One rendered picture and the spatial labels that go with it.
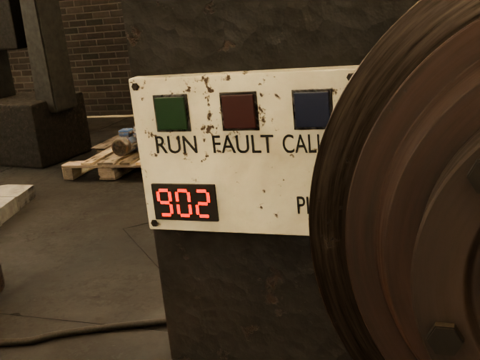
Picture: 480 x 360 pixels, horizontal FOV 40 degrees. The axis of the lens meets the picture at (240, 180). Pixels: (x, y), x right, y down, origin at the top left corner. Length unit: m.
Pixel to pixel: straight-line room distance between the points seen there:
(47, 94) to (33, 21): 0.60
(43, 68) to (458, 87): 5.41
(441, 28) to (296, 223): 0.30
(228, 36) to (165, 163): 0.16
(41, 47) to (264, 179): 5.12
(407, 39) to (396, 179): 0.11
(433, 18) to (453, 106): 0.07
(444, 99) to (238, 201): 0.31
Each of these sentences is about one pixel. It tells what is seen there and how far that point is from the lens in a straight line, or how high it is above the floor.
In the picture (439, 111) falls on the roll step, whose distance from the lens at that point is 0.50.
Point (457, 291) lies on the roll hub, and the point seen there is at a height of 1.11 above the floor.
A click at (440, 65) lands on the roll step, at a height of 1.26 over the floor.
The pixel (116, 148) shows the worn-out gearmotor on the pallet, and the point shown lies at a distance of 5.21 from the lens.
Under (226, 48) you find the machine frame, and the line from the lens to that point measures 0.73.
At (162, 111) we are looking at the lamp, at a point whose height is 1.20.
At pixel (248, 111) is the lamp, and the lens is 0.70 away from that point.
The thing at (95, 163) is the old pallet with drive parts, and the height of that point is 0.12.
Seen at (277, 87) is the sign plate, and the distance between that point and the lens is 0.69.
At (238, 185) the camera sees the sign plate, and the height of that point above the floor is 1.12.
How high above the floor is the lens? 1.33
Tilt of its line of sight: 16 degrees down
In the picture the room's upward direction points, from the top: 6 degrees counter-clockwise
